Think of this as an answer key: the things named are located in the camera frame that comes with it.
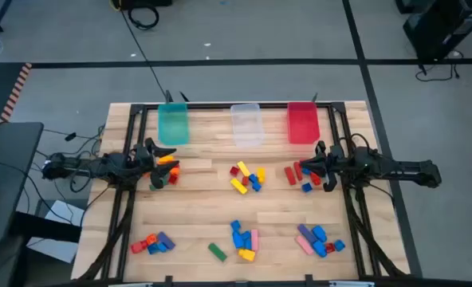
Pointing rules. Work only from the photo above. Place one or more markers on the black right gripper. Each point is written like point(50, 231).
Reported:
point(335, 161)

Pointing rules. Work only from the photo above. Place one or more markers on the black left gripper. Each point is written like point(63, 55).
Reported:
point(143, 159)

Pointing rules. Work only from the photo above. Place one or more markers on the orange stud block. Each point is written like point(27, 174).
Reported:
point(175, 171)

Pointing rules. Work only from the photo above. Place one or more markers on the red stud block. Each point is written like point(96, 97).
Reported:
point(173, 179)
point(315, 179)
point(138, 246)

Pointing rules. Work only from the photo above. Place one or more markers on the small blue block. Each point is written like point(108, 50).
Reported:
point(307, 187)
point(248, 244)
point(162, 246)
point(256, 186)
point(253, 178)
point(153, 249)
point(306, 171)
point(246, 234)
point(339, 245)

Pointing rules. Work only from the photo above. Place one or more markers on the long red block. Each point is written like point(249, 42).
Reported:
point(289, 175)
point(298, 170)

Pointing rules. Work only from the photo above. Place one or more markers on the short yellow block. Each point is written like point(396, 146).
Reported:
point(261, 174)

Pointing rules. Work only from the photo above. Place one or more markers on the long purple block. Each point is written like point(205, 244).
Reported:
point(307, 233)
point(166, 240)

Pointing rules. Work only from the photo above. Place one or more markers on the small red block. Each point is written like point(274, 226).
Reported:
point(245, 180)
point(330, 247)
point(234, 171)

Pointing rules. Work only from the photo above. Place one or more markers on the long yellow block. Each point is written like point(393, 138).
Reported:
point(238, 186)
point(243, 168)

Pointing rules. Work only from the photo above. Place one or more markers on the long pink block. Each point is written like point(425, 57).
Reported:
point(304, 244)
point(254, 239)

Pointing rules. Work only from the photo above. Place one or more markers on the blue stud block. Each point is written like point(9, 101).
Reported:
point(235, 225)

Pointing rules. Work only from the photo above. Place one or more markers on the large green block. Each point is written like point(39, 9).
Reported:
point(217, 252)

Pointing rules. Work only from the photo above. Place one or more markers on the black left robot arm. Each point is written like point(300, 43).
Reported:
point(100, 167)

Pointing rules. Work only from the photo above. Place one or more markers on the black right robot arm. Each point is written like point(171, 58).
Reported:
point(399, 167)

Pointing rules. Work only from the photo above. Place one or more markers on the small orange block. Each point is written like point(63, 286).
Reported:
point(151, 239)
point(146, 174)

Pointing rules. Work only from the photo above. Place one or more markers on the teal plastic bin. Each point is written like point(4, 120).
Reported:
point(173, 123)

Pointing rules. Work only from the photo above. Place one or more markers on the red plastic bin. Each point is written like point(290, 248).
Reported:
point(303, 123)

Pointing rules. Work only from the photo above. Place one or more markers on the clear plastic bin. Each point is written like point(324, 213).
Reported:
point(247, 125)

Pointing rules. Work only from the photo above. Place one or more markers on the large yellow stud block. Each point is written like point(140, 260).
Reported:
point(246, 254)

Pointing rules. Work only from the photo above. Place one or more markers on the black desk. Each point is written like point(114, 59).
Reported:
point(9, 179)

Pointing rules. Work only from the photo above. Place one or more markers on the black floor equipment box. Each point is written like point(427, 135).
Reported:
point(148, 3)

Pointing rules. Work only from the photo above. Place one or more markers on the orange black striped strip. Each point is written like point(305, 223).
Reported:
point(16, 91)

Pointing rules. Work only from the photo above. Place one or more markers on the black equipment case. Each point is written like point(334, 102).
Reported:
point(439, 28)

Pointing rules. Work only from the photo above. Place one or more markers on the black aluminium table frame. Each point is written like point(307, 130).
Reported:
point(208, 106)

